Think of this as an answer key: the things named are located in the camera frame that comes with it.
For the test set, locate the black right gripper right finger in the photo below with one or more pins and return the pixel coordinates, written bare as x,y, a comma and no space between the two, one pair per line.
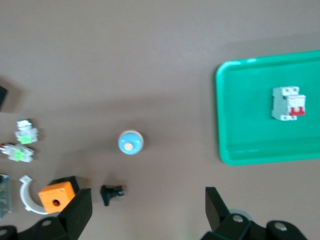
220,217

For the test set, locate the red tipped indicator lamp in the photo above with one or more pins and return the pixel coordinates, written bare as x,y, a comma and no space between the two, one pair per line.
18,152

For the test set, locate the green plastic tray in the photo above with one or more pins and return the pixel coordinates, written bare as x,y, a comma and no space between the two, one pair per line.
250,140

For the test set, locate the small white curved clamp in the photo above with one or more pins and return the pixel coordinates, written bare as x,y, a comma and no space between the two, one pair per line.
25,197

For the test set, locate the blue round dome button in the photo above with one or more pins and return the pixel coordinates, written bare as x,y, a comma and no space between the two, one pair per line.
130,142

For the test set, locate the small black switch part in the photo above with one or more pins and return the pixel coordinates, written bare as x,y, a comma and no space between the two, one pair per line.
110,193

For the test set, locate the green white contact block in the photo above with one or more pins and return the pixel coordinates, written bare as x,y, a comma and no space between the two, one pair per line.
26,132

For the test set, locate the orange button box with hole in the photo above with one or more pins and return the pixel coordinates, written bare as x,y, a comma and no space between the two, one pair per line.
2,98
56,197

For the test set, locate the metal mesh power supply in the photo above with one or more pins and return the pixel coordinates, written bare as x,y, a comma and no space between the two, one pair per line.
4,197

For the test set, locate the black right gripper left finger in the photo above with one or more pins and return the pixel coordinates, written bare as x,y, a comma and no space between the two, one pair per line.
72,215

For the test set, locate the white red circuit breaker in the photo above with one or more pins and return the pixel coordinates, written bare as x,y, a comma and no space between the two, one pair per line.
283,105

